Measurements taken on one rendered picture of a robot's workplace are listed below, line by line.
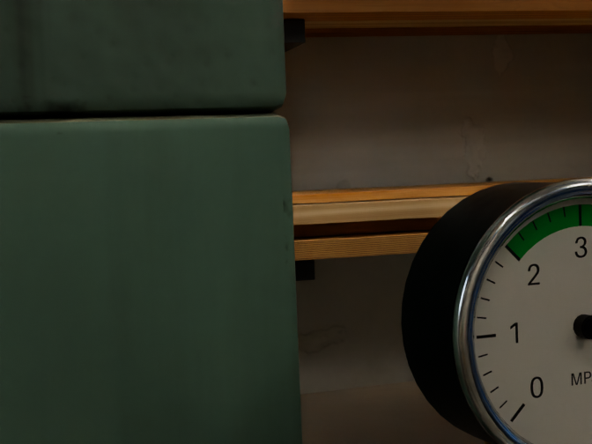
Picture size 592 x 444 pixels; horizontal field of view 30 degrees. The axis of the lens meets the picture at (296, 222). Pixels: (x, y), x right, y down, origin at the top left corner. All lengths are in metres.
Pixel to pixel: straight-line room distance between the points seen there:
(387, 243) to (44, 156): 2.05
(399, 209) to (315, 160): 0.50
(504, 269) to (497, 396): 0.03
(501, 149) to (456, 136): 0.13
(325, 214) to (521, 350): 2.04
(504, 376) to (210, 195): 0.09
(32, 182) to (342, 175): 2.54
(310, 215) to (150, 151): 2.00
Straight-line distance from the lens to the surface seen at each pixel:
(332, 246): 2.27
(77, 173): 0.26
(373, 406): 0.35
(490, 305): 0.23
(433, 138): 2.87
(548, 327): 0.24
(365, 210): 2.30
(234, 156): 0.27
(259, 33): 0.28
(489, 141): 2.92
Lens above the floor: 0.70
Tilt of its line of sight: 3 degrees down
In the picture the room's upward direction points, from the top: 2 degrees counter-clockwise
